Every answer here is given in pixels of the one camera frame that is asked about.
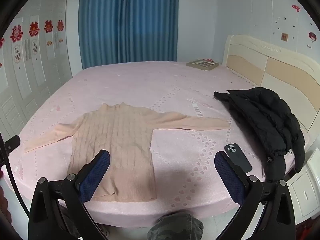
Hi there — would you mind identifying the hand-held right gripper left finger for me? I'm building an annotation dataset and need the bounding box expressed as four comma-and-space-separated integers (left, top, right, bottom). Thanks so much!
28, 149, 111, 240

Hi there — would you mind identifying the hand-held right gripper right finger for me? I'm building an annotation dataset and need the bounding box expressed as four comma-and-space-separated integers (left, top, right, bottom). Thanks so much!
214, 151, 296, 240

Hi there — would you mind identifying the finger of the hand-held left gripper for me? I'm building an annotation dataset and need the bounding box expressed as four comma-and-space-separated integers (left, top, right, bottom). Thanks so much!
4, 135, 21, 153

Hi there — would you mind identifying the beige knit sweater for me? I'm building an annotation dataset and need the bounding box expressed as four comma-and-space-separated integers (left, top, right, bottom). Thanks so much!
24, 102, 232, 203

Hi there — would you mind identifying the dark smartphone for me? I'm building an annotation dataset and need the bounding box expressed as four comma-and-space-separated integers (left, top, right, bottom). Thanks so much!
224, 143, 253, 174

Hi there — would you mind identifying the black puffer jacket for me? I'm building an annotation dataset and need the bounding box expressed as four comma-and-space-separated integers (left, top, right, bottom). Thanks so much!
214, 87, 306, 183

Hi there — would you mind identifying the person's camouflage trouser leg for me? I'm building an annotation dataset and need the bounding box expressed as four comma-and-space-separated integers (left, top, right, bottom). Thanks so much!
147, 212, 204, 240

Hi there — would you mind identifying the white nightstand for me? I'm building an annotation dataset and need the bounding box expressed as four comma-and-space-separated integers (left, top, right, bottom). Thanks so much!
286, 147, 320, 225

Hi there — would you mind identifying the white wardrobe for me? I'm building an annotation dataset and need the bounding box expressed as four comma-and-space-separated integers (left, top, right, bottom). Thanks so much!
0, 0, 83, 135

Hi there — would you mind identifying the cream bed headboard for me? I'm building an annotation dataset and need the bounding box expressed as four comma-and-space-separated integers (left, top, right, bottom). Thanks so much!
222, 34, 320, 133

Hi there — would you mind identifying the blue curtain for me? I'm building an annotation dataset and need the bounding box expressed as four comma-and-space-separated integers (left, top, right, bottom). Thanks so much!
78, 0, 180, 70

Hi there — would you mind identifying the black cable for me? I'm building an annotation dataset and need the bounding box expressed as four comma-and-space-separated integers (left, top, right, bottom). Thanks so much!
0, 132, 33, 230

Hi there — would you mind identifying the picture frame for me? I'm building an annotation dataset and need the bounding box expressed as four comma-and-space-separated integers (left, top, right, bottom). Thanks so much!
186, 59, 220, 72

